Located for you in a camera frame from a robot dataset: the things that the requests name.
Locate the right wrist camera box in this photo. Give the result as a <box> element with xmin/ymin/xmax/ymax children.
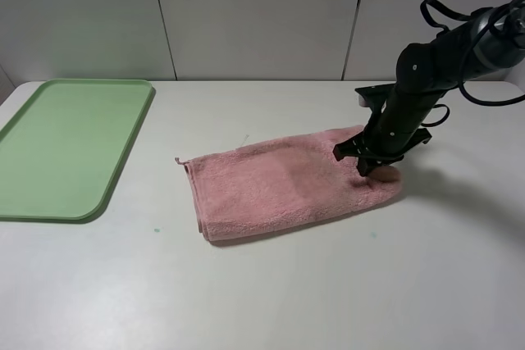
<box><xmin>355</xmin><ymin>84</ymin><xmax>395</xmax><ymax>114</ymax></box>

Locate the green plastic tray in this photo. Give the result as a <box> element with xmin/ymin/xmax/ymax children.
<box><xmin>1</xmin><ymin>79</ymin><xmax>155</xmax><ymax>224</ymax></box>

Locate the pink terry towel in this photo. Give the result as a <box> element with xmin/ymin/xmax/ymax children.
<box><xmin>181</xmin><ymin>125</ymin><xmax>402</xmax><ymax>243</ymax></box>

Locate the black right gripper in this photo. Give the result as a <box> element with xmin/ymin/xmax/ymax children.
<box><xmin>333</xmin><ymin>91</ymin><xmax>431</xmax><ymax>177</ymax></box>

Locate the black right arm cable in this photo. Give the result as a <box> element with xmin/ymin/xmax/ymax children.
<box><xmin>418</xmin><ymin>0</ymin><xmax>525</xmax><ymax>128</ymax></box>

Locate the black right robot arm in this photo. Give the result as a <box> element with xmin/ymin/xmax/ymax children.
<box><xmin>333</xmin><ymin>0</ymin><xmax>524</xmax><ymax>176</ymax></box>

